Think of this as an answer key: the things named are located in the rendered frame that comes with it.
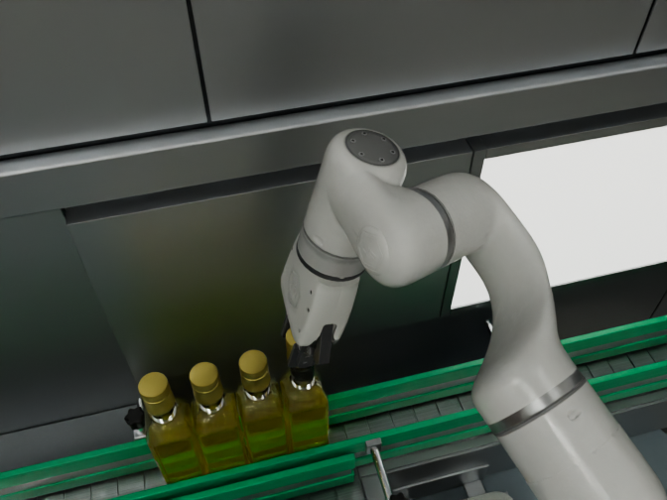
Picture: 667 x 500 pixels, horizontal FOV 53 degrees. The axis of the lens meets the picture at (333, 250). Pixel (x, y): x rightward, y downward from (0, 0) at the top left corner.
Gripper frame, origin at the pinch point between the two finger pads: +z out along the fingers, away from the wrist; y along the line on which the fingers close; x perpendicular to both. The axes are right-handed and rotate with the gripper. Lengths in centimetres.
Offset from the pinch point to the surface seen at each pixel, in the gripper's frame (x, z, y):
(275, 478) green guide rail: 0.3, 22.7, 6.5
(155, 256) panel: -15.8, -2.0, -11.5
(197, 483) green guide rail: -9.6, 25.4, 4.7
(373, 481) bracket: 15.9, 26.8, 6.9
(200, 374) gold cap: -11.0, 5.3, 0.5
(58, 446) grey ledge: -27.6, 39.0, -9.6
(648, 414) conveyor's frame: 63, 19, 5
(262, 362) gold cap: -4.0, 3.4, 0.6
